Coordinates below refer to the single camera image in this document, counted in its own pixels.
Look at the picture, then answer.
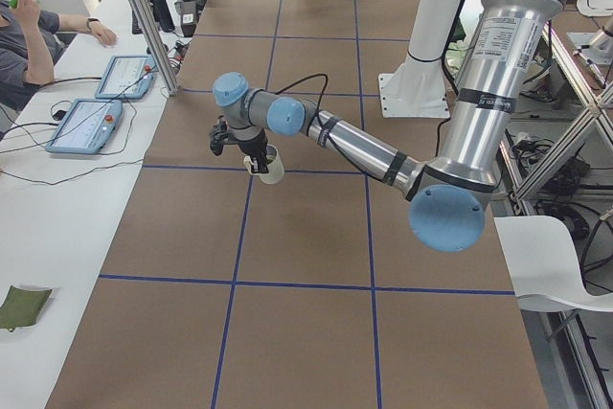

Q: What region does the green cloth pouch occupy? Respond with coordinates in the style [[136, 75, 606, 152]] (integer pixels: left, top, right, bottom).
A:
[[1, 285, 53, 332]]

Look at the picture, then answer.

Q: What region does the upper blue teach pendant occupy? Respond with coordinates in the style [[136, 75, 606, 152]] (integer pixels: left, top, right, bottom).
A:
[[95, 55, 156, 100]]

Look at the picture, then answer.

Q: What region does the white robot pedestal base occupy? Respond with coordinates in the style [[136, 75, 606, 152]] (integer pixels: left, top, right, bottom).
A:
[[378, 0, 462, 119]]

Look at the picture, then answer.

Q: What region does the lower blue teach pendant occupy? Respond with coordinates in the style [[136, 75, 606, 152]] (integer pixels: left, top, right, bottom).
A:
[[45, 99, 123, 155]]

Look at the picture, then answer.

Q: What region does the aluminium frame post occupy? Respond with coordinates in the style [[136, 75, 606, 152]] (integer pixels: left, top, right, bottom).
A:
[[128, 0, 178, 96]]

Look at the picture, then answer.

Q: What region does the black water bottle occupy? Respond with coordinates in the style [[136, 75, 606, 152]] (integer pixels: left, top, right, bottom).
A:
[[149, 0, 175, 33]]

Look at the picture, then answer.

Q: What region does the white plastic chair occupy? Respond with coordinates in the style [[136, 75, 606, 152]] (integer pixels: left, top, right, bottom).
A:
[[494, 216, 612, 312]]

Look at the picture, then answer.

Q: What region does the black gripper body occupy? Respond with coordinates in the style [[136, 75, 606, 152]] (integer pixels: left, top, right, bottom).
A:
[[238, 129, 266, 159]]

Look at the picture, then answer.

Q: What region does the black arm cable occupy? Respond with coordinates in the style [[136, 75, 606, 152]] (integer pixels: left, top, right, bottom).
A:
[[276, 73, 329, 142]]

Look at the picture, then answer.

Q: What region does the blue teach pendant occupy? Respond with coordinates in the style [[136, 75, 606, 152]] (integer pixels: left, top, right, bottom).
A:
[[95, 55, 156, 100], [45, 99, 123, 155]]

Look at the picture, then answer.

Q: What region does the seated person grey shirt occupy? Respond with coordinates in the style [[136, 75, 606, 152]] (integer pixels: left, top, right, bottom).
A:
[[1, 0, 117, 111]]

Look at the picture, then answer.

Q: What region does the white mug with handle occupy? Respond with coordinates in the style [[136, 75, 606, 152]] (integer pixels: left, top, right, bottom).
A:
[[243, 144, 284, 185]]

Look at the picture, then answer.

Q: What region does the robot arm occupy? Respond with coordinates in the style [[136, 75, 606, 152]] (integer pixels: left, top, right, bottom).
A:
[[210, 0, 566, 252]]

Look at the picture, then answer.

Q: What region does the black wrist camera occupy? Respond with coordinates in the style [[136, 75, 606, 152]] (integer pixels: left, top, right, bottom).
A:
[[209, 115, 238, 156]]

